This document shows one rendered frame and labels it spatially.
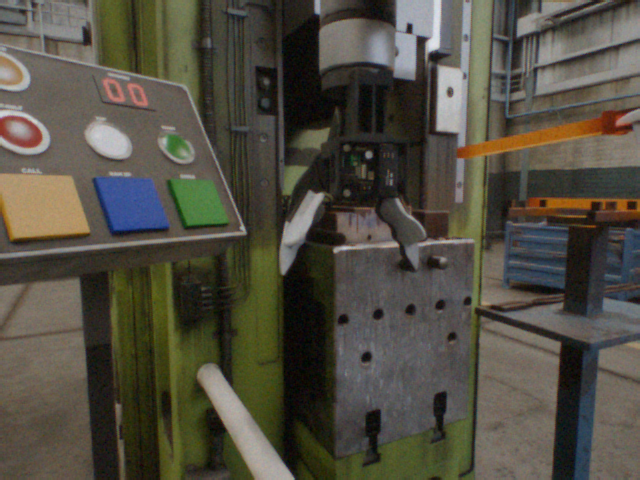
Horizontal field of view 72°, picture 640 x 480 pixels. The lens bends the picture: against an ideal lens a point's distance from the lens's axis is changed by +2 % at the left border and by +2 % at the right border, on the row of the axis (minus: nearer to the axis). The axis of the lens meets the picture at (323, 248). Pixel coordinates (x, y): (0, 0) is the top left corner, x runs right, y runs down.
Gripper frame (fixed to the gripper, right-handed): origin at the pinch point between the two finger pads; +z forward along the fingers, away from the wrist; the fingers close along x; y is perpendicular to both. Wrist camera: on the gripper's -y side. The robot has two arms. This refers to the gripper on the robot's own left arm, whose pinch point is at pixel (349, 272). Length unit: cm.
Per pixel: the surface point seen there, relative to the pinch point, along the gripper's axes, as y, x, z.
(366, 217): -45.2, 17.5, -3.5
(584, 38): -676, 653, -292
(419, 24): -48, 30, -45
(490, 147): -33, 39, -18
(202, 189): -21.3, -16.1, -9.3
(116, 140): -18.0, -26.6, -15.6
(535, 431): -106, 116, 93
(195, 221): -17.3, -17.0, -4.8
